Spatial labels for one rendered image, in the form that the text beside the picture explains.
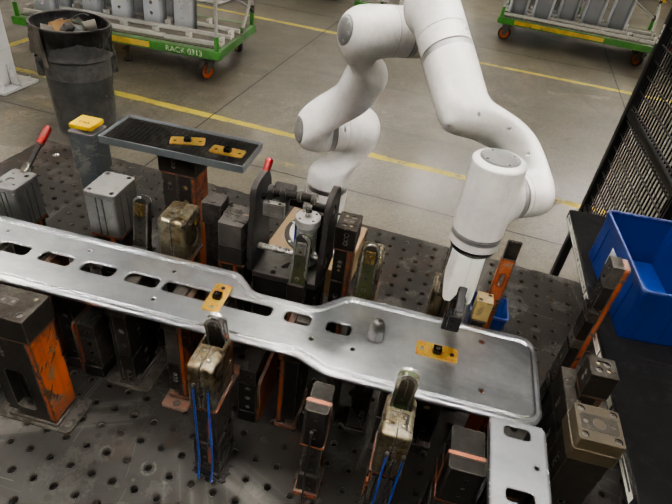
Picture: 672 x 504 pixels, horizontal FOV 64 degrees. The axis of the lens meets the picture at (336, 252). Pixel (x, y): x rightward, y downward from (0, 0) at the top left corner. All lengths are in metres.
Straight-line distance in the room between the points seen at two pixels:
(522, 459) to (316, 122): 0.88
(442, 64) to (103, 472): 1.03
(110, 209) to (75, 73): 2.62
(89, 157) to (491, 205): 1.04
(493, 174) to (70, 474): 1.01
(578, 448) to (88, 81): 3.50
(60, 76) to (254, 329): 3.04
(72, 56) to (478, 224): 3.25
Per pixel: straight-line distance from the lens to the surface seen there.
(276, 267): 1.29
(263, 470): 1.25
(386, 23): 1.12
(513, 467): 1.00
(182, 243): 1.27
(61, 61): 3.86
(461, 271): 0.91
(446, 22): 0.97
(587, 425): 1.03
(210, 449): 1.15
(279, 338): 1.07
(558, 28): 7.56
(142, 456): 1.30
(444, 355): 1.10
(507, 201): 0.85
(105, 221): 1.35
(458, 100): 0.90
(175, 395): 1.36
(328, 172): 1.49
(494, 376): 1.11
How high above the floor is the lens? 1.79
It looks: 37 degrees down
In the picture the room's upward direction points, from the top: 8 degrees clockwise
